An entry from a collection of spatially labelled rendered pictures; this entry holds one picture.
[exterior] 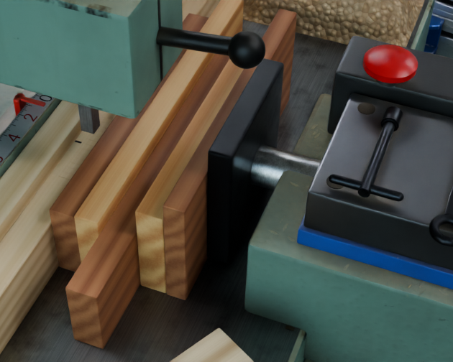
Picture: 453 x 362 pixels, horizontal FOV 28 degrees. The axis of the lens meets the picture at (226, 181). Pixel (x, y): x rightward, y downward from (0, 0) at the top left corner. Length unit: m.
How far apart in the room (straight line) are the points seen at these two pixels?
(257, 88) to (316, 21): 0.21
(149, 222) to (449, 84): 0.18
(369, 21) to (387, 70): 0.22
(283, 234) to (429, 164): 0.09
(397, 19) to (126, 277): 0.33
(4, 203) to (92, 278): 0.08
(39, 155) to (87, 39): 0.11
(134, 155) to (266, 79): 0.09
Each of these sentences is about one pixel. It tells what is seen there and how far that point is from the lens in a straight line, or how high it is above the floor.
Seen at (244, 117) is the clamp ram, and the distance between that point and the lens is 0.51.
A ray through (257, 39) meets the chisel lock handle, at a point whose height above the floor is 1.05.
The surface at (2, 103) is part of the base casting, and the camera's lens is 0.83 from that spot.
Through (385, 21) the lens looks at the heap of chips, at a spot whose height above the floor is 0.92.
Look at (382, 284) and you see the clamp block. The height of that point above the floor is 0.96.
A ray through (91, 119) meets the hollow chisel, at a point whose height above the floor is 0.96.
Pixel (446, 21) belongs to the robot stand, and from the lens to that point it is 1.16.
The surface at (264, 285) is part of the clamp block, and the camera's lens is 0.51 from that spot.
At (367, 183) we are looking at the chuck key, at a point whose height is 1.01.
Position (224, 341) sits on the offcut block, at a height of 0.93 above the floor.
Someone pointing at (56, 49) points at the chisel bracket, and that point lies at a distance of 0.49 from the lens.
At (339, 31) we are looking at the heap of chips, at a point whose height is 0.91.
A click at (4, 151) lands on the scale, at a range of 0.55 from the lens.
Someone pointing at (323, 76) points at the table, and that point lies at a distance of 0.69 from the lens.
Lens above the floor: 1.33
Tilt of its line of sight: 46 degrees down
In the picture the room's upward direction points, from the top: 2 degrees clockwise
